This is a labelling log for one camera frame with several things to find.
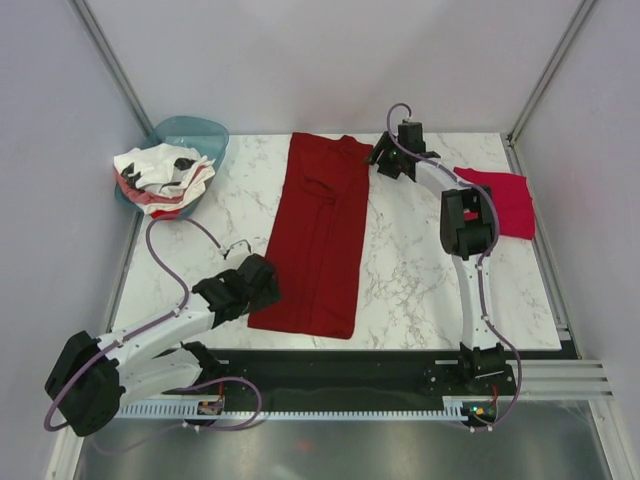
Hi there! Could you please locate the dark red t-shirt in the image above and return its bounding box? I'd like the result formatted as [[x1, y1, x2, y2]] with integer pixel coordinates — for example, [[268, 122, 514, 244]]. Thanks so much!
[[248, 132, 372, 340]]

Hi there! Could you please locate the bright red t-shirt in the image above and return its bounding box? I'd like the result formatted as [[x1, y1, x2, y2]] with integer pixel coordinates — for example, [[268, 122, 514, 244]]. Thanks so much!
[[454, 167, 536, 241]]

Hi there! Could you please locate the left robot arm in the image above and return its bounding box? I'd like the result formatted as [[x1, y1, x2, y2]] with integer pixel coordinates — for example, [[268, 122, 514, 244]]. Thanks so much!
[[45, 254, 281, 437]]

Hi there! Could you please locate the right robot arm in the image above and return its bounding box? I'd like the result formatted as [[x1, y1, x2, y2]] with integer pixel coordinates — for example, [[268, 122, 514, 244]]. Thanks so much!
[[366, 120, 506, 394]]

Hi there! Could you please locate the small red garment in basket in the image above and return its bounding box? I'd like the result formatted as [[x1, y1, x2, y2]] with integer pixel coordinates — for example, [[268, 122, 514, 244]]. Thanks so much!
[[151, 210, 180, 221]]

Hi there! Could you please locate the white patterned t-shirt pile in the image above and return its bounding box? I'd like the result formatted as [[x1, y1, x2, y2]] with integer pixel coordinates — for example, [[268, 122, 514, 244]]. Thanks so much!
[[113, 143, 219, 216]]

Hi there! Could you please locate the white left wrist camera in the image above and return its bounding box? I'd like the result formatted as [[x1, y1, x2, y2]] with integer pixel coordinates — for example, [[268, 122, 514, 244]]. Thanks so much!
[[222, 239, 253, 261]]

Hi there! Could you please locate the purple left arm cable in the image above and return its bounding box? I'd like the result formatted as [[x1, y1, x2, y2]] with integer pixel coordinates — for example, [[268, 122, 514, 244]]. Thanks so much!
[[43, 216, 266, 454]]

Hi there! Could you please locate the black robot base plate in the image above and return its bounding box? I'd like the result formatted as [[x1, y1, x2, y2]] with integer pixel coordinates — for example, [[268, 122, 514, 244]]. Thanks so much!
[[197, 350, 516, 412]]

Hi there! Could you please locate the light blue cable duct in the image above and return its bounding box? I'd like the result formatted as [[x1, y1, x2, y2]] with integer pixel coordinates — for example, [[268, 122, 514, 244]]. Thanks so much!
[[115, 397, 468, 422]]

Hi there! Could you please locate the right aluminium frame post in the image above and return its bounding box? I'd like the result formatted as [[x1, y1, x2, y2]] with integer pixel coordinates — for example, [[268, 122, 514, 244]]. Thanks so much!
[[504, 0, 599, 148]]

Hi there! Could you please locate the aluminium frame post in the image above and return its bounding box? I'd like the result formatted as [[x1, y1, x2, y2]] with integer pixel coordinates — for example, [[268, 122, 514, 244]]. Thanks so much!
[[69, 0, 154, 135], [504, 0, 599, 148]]

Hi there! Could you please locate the aluminium front rail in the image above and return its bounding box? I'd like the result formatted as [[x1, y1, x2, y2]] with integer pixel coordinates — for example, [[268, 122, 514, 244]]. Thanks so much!
[[520, 359, 613, 401]]

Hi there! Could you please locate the left aluminium frame post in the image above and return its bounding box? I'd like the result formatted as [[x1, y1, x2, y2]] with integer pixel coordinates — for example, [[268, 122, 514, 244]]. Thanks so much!
[[69, 0, 154, 135]]

